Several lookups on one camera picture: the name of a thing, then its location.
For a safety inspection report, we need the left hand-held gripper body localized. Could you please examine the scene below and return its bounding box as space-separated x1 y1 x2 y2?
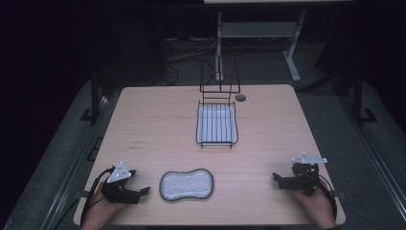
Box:
101 160 144 205

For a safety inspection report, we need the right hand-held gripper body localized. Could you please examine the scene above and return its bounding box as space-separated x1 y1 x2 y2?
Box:
281 151 328 196

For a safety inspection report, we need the grey oval sponge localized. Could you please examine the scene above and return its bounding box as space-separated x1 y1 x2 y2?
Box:
158 168 215 202

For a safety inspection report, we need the black wire dish rack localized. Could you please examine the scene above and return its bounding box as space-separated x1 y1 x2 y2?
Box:
194 55 241 150

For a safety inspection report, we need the person's left hand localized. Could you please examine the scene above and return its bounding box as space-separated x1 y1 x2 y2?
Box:
79 181 129 230

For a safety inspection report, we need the person's right hand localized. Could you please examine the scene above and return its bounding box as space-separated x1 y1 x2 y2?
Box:
290 180 338 230

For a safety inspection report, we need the white drip tray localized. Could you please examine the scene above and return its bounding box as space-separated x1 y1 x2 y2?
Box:
196 103 239 145

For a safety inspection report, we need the white metal stand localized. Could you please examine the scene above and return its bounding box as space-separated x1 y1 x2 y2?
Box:
214 10 308 82

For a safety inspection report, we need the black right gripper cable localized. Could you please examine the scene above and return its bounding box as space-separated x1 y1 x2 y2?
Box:
302 171 339 222

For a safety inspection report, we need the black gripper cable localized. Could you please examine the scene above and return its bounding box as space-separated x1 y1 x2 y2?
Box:
79 166 117 226
302 171 339 222

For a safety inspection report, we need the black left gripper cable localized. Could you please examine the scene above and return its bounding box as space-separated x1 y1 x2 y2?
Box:
79 166 117 226

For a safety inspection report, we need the black metal post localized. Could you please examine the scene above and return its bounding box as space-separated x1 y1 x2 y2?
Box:
79 71 111 127
349 65 379 127

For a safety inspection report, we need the bundle of floor cables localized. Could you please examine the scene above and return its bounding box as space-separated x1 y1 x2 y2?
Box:
162 35 222 86

